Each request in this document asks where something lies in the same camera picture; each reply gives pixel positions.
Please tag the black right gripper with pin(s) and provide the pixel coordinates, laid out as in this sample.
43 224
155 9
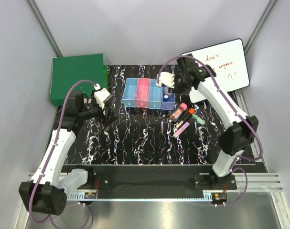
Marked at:
176 90

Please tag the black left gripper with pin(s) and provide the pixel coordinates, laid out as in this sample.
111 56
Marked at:
102 117

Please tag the blue and grey bottle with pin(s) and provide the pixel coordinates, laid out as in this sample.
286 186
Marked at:
166 98

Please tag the purple drawer bin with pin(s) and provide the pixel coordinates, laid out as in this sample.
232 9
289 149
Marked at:
168 105

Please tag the sky blue drawer bin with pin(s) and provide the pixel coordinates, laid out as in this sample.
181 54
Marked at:
155 95

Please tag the light blue drawer bin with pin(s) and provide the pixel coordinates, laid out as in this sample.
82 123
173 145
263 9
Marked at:
130 91

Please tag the pink drawer bin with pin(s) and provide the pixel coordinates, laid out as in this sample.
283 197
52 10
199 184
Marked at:
142 96

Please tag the green transparent highlighter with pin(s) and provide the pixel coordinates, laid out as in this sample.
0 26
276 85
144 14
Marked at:
198 119

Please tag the clear jar of bands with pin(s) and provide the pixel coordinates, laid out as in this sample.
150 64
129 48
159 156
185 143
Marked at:
168 91

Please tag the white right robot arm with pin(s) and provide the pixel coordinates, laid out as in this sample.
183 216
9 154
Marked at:
240 128

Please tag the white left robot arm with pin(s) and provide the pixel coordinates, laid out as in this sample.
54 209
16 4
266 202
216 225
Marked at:
45 192

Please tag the colourful pink-capped tube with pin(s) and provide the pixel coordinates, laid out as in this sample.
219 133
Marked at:
178 112

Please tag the black orange-capped marker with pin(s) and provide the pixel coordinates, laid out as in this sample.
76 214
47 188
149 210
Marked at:
188 115

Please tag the beige small marker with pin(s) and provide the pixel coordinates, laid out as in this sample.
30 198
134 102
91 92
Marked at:
179 124

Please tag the white dry-erase board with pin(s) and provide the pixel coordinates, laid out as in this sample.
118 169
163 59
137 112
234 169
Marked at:
228 61

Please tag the black marble pattern mat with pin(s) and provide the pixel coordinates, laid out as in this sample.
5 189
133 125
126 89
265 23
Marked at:
145 136

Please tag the lilac highlighter pen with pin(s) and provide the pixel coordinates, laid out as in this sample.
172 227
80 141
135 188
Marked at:
181 129

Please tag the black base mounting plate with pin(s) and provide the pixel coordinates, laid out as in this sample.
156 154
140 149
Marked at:
174 182

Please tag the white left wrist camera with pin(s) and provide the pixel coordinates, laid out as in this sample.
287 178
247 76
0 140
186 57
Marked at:
101 95

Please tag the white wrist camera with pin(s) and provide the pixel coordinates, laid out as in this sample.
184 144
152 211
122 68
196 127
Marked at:
165 78
101 95

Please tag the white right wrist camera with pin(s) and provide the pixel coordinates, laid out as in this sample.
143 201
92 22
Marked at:
165 78

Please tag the green ring binder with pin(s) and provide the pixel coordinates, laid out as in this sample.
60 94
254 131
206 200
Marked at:
66 71

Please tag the aluminium front rail frame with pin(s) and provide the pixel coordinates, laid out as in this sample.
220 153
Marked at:
257 203

